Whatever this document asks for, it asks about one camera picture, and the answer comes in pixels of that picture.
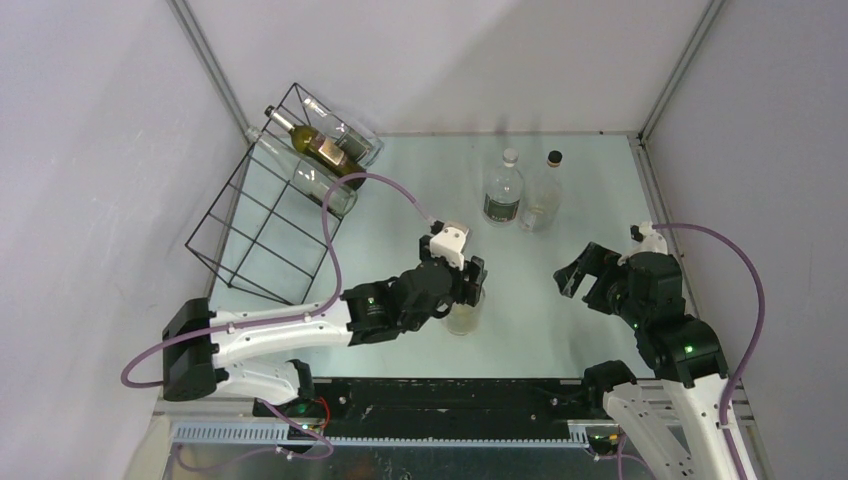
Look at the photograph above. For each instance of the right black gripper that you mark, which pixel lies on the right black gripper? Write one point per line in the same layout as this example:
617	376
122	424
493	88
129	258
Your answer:
590	261

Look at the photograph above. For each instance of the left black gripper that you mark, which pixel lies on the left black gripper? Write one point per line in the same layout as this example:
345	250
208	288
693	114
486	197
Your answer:
465	291

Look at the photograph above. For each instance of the clear bottle black cap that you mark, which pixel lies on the clear bottle black cap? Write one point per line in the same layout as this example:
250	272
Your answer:
464	319

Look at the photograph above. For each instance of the clear bottle white cap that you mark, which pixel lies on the clear bottle white cap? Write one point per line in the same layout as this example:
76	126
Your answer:
503	190

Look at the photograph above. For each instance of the clear bottle copper cap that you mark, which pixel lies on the clear bottle copper cap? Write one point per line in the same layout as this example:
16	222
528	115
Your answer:
542	195

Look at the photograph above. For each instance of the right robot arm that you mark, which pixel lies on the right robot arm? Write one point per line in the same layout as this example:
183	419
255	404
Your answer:
686	357

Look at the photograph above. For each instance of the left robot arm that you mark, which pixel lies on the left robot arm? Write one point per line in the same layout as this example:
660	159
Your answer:
209	352

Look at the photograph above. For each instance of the clear bottle dark green label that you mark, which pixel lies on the clear bottle dark green label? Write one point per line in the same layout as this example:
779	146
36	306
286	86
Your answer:
357	141

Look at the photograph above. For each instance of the tall empty clear bottle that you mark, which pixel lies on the tall empty clear bottle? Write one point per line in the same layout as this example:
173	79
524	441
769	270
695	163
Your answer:
302	174

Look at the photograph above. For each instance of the green wine bottle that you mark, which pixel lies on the green wine bottle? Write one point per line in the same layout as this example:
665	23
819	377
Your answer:
312	143

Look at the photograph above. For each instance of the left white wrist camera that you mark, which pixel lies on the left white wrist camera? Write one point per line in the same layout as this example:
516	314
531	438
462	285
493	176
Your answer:
448	241

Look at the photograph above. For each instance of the white toothed cable duct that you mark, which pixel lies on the white toothed cable duct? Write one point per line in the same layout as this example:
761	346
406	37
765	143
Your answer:
278	434

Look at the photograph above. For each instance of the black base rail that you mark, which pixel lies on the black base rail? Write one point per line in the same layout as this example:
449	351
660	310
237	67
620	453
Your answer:
448	408

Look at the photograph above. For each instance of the black wire wine rack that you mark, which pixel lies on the black wire wine rack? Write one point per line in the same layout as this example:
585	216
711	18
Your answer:
262	237

